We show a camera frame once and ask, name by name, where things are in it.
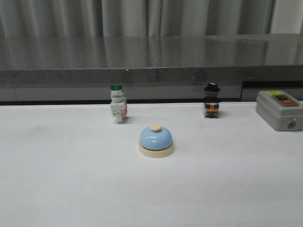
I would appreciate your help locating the grey granite counter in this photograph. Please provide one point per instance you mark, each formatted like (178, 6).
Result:
(80, 70)

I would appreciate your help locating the green pushbutton switch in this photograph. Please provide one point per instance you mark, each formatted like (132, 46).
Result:
(119, 103)

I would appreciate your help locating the grey curtain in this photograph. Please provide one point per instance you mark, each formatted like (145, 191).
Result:
(143, 18)

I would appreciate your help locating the blue desk bell cream base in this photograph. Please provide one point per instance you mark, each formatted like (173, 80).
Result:
(156, 141)

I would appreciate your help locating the grey on-off switch box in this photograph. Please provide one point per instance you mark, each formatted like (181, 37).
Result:
(280, 110)

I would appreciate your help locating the black rotary selector switch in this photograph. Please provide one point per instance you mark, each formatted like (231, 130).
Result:
(211, 101)

